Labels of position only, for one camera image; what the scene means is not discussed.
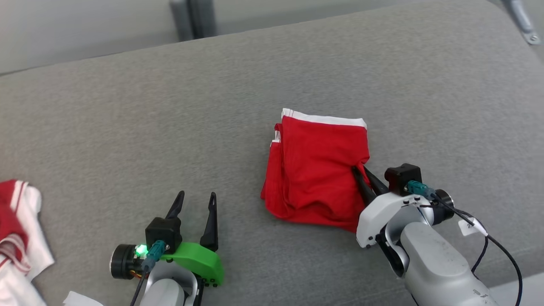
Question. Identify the black left wrist motor cylinder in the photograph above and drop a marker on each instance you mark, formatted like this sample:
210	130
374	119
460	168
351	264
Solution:
123	261

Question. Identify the red shorts with white waistband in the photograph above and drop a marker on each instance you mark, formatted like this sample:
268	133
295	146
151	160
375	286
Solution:
314	170

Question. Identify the white paper sheet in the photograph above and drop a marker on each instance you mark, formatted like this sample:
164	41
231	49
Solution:
80	299

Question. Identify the black right wrist motor cylinder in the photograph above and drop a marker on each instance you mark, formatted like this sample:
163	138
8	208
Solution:
444	206

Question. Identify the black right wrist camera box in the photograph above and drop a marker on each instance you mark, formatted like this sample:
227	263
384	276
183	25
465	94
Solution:
401	176

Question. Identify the grey partition post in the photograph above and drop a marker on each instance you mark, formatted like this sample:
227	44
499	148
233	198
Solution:
191	19

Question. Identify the red and white jersey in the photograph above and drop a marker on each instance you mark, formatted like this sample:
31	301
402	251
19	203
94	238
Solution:
25	238

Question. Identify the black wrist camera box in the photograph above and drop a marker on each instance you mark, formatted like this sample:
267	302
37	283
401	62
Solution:
401	176
163	231

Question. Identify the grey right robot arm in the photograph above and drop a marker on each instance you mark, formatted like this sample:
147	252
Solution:
437	263

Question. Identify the black wrist motor cylinder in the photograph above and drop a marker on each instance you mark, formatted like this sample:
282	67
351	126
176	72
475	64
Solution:
123	261
444	206

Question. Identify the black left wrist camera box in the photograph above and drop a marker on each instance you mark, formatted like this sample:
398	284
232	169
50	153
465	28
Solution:
163	231

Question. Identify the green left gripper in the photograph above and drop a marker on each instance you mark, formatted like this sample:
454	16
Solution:
199	259

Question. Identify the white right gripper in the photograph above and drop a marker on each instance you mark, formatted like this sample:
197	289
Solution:
382	208

